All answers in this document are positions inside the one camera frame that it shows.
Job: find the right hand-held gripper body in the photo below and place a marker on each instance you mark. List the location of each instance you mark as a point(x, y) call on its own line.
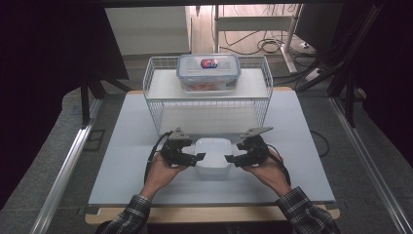
point(256, 146)

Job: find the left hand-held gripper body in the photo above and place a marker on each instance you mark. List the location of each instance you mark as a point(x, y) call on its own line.
point(177, 144)

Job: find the white plastic container with lid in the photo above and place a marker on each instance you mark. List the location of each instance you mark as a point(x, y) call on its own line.
point(213, 156)

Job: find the clear container with blue-rimmed lid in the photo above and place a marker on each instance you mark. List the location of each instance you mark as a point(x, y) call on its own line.
point(207, 76)

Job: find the person's right hand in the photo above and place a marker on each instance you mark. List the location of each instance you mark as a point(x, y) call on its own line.
point(268, 175)

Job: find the person's left hand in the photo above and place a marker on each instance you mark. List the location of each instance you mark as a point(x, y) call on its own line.
point(160, 177)

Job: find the black floor grate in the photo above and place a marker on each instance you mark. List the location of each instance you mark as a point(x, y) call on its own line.
point(94, 139)

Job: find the white power strip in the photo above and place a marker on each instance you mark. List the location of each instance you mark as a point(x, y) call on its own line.
point(313, 74)

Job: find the black metal stand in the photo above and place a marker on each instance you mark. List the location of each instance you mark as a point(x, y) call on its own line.
point(94, 87)
point(349, 81)

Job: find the white cabinet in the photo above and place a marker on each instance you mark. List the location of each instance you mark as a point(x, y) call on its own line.
point(149, 31)

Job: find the aluminium floor rail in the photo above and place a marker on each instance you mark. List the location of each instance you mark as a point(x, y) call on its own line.
point(370, 169)
point(61, 175)

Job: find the white desk frame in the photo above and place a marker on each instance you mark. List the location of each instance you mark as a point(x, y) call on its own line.
point(253, 24)

